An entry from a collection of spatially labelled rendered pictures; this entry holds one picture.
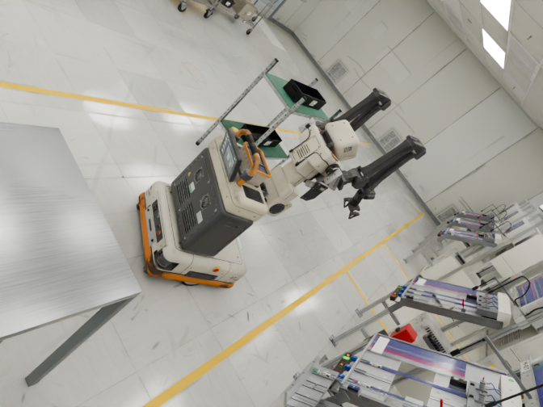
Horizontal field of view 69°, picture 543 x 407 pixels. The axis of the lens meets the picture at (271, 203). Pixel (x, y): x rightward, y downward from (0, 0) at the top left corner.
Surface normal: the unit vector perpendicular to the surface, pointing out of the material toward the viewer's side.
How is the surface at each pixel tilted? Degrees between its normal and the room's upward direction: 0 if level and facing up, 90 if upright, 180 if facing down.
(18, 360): 0
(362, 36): 90
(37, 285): 0
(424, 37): 90
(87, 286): 0
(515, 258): 90
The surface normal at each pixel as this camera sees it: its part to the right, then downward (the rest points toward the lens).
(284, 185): -0.57, -0.35
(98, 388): 0.69, -0.58
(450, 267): -0.48, 0.08
